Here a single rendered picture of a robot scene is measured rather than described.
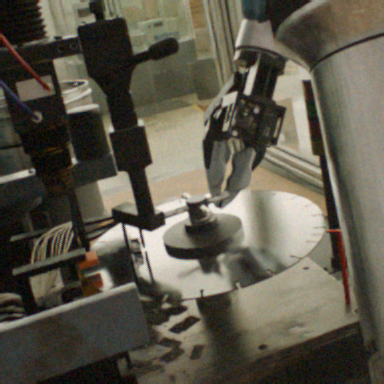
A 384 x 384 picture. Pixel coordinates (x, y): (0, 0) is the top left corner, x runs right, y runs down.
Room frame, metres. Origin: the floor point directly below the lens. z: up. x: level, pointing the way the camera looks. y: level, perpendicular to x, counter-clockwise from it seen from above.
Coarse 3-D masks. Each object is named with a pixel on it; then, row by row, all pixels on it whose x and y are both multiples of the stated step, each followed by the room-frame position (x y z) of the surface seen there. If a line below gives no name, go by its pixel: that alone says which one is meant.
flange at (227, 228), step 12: (216, 216) 0.72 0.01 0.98; (228, 216) 0.75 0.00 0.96; (168, 228) 0.75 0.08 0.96; (180, 228) 0.74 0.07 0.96; (192, 228) 0.71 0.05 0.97; (204, 228) 0.70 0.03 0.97; (216, 228) 0.71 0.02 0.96; (228, 228) 0.71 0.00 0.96; (240, 228) 0.70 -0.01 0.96; (168, 240) 0.71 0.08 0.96; (180, 240) 0.70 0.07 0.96; (192, 240) 0.69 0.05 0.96; (204, 240) 0.68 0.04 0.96; (216, 240) 0.68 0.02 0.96; (228, 240) 0.68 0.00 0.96; (180, 252) 0.68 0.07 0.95; (192, 252) 0.67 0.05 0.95
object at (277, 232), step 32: (256, 192) 0.85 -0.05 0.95; (256, 224) 0.73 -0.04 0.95; (288, 224) 0.71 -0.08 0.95; (320, 224) 0.69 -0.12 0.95; (96, 256) 0.72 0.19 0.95; (128, 256) 0.70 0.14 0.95; (160, 256) 0.69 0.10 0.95; (192, 256) 0.67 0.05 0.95; (224, 256) 0.65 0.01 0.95; (256, 256) 0.63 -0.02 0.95; (288, 256) 0.62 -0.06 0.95; (96, 288) 0.63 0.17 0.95; (160, 288) 0.60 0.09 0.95; (192, 288) 0.58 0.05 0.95; (224, 288) 0.57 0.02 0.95
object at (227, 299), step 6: (222, 294) 0.70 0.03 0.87; (228, 294) 0.70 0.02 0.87; (234, 294) 0.71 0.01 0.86; (198, 300) 0.71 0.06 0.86; (204, 300) 0.70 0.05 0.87; (210, 300) 0.70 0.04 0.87; (216, 300) 0.70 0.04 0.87; (222, 300) 0.70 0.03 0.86; (228, 300) 0.70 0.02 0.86; (234, 300) 0.71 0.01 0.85; (198, 306) 0.71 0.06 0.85; (204, 306) 0.70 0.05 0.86; (210, 306) 0.70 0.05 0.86; (216, 306) 0.70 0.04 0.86; (222, 306) 0.70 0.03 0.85; (228, 306) 0.70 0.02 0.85
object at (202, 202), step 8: (224, 192) 0.74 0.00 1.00; (192, 200) 0.72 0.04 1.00; (200, 200) 0.72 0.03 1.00; (208, 200) 0.73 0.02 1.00; (216, 200) 0.73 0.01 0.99; (176, 208) 0.71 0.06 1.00; (184, 208) 0.72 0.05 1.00; (192, 208) 0.71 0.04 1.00; (200, 208) 0.70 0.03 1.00; (208, 208) 0.69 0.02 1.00; (168, 216) 0.71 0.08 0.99; (192, 216) 0.71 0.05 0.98; (200, 216) 0.71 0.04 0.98; (208, 216) 0.68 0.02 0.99
